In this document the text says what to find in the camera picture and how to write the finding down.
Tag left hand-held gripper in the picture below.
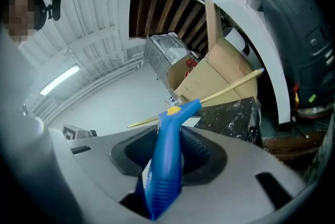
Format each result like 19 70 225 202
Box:
62 125 98 141

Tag blue squeegee with wooden pole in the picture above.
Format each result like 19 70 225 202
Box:
127 68 265 221

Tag silver metal appliance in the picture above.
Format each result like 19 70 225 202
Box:
143 33 196 85

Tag person's light grey shirt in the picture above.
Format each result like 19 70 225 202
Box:
0 29 79 224

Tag black head-mounted camera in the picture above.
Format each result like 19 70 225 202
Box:
44 0 62 22

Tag large open cardboard box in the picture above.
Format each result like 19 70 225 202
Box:
173 0 259 114

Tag long fluorescent ceiling light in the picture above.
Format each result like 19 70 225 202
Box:
39 65 81 96

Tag small cardboard box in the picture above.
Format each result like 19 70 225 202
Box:
166 53 200 91

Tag person's head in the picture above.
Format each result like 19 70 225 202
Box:
2 0 48 43

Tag brown wooden furniture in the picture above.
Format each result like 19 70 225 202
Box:
262 130 327 169

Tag black marble slab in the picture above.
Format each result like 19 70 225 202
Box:
194 96 263 147

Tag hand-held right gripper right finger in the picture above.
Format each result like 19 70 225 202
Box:
180 126 211 175

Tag white rounded object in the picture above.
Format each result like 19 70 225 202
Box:
221 26 251 57

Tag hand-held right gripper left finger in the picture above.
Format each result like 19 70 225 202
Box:
125 136 159 169

